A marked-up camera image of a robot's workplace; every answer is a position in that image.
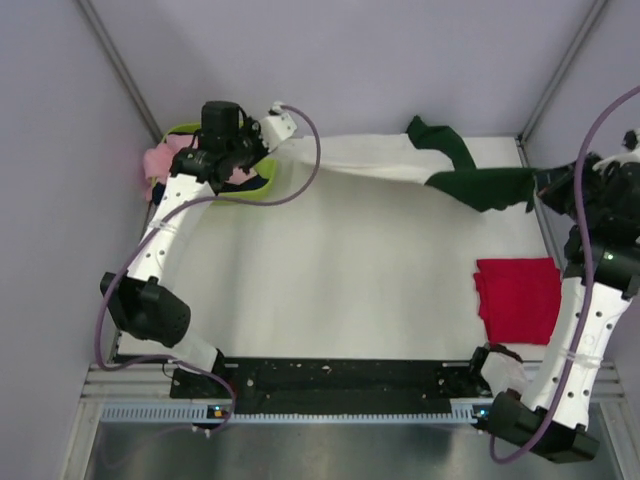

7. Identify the white and green t-shirt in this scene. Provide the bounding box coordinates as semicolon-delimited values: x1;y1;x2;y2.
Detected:
273;115;536;213

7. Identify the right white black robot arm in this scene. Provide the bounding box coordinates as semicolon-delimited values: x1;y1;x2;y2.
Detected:
466;151;639;464

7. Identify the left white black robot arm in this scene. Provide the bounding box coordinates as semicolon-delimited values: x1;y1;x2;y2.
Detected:
99;101;296;397

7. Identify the lime green plastic basin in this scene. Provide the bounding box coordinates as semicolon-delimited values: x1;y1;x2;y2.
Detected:
162;122;278;200

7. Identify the navy blue t-shirt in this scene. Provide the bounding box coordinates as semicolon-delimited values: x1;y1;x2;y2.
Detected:
149;169;267;205

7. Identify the pink t-shirt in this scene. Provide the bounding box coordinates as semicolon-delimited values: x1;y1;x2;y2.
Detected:
142;133;198;204

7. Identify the folded red t-shirt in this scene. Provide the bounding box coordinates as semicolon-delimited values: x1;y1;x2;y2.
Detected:
473;257;561;346

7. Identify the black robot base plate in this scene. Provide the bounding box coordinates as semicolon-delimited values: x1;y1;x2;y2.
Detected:
169;355;506;414

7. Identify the grey slotted cable duct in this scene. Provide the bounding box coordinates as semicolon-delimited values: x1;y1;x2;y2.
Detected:
100;398;491;426

